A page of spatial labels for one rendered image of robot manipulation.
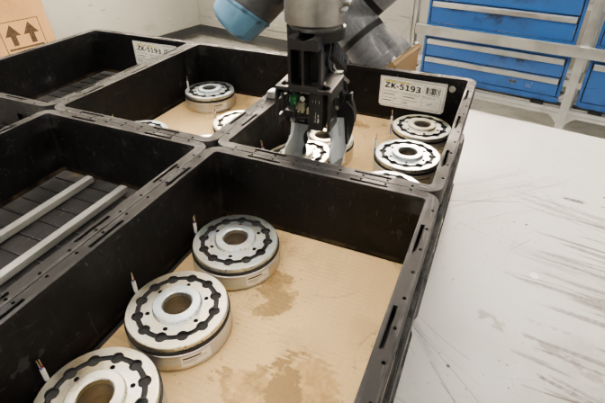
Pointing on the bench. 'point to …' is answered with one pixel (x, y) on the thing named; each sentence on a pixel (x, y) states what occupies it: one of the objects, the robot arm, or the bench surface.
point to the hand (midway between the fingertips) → (319, 160)
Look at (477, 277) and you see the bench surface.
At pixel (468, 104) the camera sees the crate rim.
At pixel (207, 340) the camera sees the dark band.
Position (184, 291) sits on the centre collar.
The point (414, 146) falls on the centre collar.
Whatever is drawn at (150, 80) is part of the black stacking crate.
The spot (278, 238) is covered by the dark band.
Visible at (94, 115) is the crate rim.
